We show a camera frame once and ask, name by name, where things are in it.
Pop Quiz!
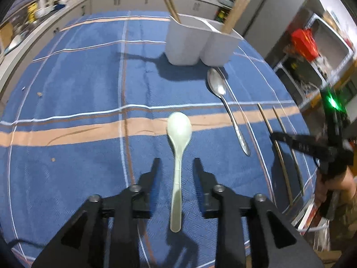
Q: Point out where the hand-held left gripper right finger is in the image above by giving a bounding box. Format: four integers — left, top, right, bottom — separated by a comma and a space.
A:
193, 158, 325, 268

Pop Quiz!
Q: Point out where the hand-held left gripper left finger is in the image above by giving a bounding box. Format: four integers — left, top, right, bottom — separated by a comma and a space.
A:
32, 158, 161, 268

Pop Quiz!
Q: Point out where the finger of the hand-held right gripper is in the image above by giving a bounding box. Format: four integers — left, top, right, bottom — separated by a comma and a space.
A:
269, 132, 332, 161

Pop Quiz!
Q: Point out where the wooden chopstick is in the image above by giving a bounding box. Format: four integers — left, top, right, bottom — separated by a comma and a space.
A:
153, 0, 179, 24
273, 107, 304, 196
257, 103, 294, 205
160, 0, 182, 23

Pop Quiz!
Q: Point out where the pale green plastic spoon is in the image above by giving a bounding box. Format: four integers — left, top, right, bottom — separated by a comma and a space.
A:
166, 112, 193, 233

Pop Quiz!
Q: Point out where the white utensil holder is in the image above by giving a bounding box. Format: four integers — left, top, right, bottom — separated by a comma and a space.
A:
165, 13, 244, 67

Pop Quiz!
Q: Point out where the person's right forearm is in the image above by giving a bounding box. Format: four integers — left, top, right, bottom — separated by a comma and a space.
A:
315, 170, 356, 201

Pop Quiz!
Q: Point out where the red and white flat box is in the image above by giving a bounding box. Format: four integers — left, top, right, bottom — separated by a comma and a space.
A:
290, 201, 318, 228

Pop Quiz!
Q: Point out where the camouflage patterned clothing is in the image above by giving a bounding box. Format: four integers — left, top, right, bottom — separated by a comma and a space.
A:
329, 195, 357, 254

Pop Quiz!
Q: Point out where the white shelf unit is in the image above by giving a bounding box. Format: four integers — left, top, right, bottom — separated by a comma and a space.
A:
273, 11, 357, 109

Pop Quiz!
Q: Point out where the metal spoon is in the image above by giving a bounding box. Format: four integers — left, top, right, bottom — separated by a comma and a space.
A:
207, 68, 251, 156

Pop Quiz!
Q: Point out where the blue plaid tablecloth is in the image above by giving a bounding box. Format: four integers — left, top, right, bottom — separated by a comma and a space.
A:
0, 10, 321, 268

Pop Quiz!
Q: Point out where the grey refrigerator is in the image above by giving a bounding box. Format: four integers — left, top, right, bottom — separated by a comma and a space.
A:
243, 0, 318, 62

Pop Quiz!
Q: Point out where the white bowl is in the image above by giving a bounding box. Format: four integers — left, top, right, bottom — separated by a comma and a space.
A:
4, 35, 23, 55

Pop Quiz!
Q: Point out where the yellow dish soap bottle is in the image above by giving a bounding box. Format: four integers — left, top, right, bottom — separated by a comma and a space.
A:
26, 4, 38, 23

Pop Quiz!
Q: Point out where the wooden cutting board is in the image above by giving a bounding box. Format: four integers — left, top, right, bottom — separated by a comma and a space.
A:
0, 22, 14, 51

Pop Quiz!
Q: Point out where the white cable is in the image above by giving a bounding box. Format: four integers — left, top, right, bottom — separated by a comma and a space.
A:
297, 218, 331, 253

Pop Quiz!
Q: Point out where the thin black cable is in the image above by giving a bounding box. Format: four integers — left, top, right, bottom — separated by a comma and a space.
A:
6, 239, 48, 250

